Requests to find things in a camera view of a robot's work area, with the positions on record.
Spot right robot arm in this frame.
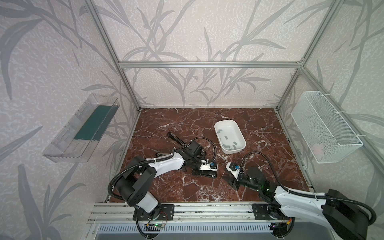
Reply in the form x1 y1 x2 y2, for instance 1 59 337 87
227 164 376 240

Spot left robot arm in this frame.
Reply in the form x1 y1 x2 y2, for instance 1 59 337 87
108 141 217 215

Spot staple strips in tray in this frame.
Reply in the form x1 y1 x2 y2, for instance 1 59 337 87
217 129 238 151

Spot white plastic tray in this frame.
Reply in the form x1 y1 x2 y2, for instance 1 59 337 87
214 120 247 155

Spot green circuit board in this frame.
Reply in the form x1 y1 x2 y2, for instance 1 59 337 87
146 223 167 231

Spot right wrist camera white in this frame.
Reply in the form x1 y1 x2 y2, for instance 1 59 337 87
226 163 243 181

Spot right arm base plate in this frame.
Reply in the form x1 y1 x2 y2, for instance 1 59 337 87
252 203 291 222

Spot aluminium front rail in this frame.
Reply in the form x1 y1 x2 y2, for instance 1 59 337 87
86 201 340 225

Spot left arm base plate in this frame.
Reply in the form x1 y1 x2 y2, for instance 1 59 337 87
133 204 175 221

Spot white wire mesh basket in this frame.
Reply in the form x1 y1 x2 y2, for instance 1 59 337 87
291 91 364 164

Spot clear plastic wall bin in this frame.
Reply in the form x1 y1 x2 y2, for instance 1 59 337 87
43 94 120 163

